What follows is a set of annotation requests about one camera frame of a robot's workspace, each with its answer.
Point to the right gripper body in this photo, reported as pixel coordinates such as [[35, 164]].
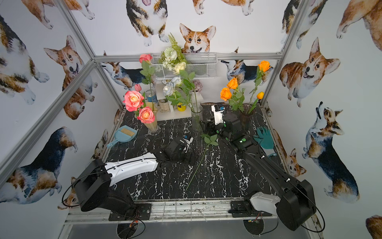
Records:
[[225, 127]]

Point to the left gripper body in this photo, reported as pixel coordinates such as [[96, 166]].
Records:
[[181, 148]]

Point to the white rose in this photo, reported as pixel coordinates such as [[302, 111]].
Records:
[[209, 141], [176, 80], [168, 90]]

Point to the orange rose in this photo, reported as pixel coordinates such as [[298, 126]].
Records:
[[233, 84], [226, 94], [262, 74]]

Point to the orange tulip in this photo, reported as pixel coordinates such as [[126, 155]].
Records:
[[254, 104]]

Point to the pink rose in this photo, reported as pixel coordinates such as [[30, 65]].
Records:
[[133, 102], [147, 70], [146, 115]]

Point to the cream rose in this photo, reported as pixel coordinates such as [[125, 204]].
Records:
[[185, 75]]

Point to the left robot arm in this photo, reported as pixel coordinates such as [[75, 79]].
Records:
[[94, 186]]

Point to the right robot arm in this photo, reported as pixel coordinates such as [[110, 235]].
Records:
[[294, 201]]

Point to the purple glass vase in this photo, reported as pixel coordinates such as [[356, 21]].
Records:
[[245, 115]]

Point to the yellow fluted vase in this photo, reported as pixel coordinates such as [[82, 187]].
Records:
[[153, 127]]

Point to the teal rubber glove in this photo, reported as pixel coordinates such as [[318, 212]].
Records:
[[264, 138]]

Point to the clear glass cylinder vase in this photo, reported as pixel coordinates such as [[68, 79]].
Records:
[[197, 116]]

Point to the yellow bottle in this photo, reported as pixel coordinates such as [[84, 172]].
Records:
[[181, 107]]

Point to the white wooden shelf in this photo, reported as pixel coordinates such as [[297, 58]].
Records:
[[173, 113]]

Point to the teal dustpan with brush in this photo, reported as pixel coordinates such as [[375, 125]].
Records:
[[123, 134]]

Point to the small pink potted flower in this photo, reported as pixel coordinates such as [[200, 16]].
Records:
[[198, 86]]

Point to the blue tin can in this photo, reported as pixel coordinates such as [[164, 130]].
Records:
[[151, 96]]

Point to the white lidded jar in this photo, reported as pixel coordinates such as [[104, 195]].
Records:
[[166, 81]]

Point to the white green artificial bouquet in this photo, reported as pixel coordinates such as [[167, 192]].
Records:
[[172, 57]]

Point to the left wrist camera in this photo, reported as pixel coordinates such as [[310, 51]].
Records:
[[188, 140]]

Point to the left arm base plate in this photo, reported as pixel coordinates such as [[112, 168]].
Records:
[[140, 211]]

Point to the white wire basket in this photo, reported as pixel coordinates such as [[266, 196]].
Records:
[[203, 64]]

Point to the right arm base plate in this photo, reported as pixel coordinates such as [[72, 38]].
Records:
[[243, 209]]

